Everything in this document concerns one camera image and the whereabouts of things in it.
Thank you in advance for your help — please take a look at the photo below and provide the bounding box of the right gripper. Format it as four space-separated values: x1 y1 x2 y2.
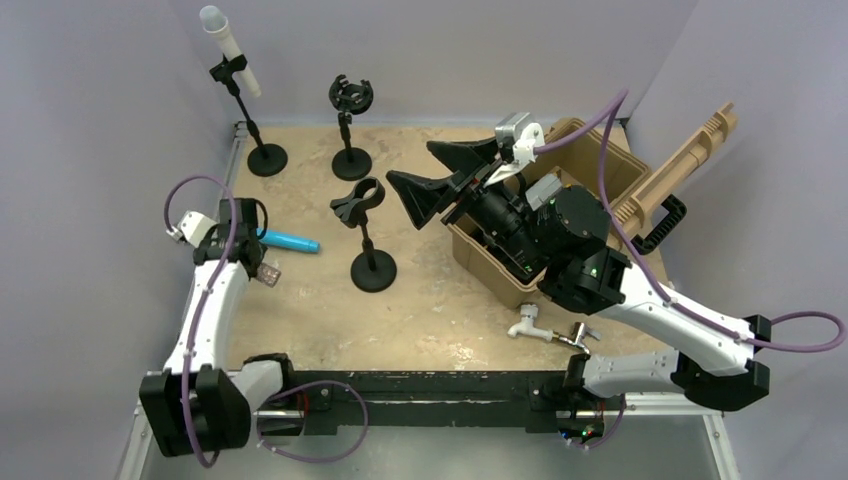
387 136 549 275

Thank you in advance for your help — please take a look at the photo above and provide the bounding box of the blue microphone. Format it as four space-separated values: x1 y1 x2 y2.
260 230 321 254

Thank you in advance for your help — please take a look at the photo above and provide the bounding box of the glitter rhinestone microphone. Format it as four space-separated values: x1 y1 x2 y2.
256 263 281 288

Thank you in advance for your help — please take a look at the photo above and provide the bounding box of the black shockmount mic stand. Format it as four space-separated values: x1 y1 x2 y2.
328 74 374 181

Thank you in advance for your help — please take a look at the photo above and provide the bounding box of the black clip mic stand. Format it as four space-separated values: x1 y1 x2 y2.
329 176 397 293

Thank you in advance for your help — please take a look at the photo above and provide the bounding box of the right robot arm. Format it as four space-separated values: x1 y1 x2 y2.
387 139 771 411

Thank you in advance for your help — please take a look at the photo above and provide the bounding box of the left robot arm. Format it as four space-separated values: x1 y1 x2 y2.
139 198 298 461

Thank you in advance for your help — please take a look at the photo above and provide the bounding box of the left black mic stand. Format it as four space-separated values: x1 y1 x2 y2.
209 54 288 177

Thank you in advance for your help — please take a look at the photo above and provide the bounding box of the white microphone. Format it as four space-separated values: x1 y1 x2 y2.
199 5 262 98

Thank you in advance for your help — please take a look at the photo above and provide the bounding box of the grey device in case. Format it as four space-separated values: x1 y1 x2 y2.
525 173 563 211

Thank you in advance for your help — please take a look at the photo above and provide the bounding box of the white plastic faucet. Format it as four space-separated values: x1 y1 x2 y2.
507 303 554 342

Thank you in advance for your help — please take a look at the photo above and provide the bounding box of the chrome metal fitting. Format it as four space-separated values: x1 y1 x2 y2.
552 322 602 355

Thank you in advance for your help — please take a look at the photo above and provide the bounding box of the tan plastic case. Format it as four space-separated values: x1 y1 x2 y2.
447 102 738 314

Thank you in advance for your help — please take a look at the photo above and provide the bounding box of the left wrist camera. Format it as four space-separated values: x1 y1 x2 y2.
166 211 216 248

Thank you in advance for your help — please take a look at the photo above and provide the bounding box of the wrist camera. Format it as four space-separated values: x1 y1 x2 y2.
166 211 216 248
485 112 545 187

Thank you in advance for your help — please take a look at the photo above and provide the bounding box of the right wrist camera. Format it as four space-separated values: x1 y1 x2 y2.
485 112 545 187

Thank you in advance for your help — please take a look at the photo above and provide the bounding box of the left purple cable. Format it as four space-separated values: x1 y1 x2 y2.
163 174 241 470

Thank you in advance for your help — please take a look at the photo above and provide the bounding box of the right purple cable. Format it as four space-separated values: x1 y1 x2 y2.
533 89 848 352

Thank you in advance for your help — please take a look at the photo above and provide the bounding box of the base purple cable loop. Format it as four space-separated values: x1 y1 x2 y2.
255 380 370 465

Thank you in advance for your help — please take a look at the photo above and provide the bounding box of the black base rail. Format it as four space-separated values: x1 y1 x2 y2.
289 370 618 440

